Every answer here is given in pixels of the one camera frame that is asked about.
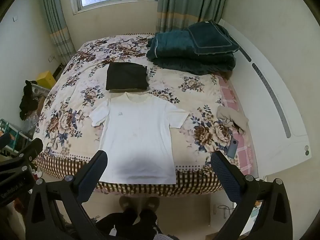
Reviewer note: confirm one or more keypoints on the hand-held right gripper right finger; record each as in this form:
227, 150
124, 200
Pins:
226, 177

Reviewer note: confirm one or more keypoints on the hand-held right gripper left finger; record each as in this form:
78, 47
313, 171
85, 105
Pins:
91, 177

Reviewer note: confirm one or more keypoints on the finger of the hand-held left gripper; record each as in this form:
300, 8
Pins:
30, 148

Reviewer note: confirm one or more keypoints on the white t-shirt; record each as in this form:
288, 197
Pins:
140, 135

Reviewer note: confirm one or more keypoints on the green storage crate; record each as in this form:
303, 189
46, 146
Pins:
11, 132

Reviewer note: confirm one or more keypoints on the grey smartphone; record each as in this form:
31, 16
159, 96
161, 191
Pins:
232, 147

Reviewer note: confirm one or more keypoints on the pink checked sheet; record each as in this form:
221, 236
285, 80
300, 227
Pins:
246, 147

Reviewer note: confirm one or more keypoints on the beige slipper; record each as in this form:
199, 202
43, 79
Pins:
127, 202
152, 202

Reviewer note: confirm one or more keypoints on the black clothing heap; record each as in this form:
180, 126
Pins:
27, 100

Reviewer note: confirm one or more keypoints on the beige crumpled cloth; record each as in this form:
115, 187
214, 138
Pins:
235, 118

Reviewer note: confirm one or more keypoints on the floral bed sheet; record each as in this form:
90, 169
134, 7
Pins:
72, 102

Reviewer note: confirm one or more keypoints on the yellow box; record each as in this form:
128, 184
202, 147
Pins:
46, 79

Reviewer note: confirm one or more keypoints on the black folded garment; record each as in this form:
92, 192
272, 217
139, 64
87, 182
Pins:
127, 76

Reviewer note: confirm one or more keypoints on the white bed headboard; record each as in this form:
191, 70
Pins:
275, 80

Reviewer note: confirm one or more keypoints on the dark green jacket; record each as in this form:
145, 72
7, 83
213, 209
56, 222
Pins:
180, 57

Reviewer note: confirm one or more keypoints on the green curtain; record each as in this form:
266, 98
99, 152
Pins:
56, 22
187, 2

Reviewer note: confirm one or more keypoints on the teal pillow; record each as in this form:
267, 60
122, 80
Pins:
212, 38

